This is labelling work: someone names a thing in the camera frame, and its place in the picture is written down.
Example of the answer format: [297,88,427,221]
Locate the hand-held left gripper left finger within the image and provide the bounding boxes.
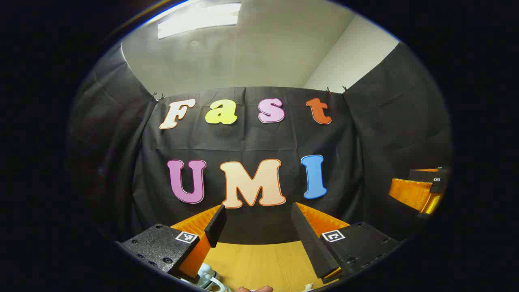
[116,204,227,283]

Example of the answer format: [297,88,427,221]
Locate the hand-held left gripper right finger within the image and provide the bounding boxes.
[290,202,402,284]

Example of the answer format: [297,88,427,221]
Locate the light blue suitcase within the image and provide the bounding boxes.
[180,263,232,292]

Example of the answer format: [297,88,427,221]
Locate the black backdrop cloth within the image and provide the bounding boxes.
[67,41,454,246]

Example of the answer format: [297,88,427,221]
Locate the ceiling light panel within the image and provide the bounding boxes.
[157,2,242,40]

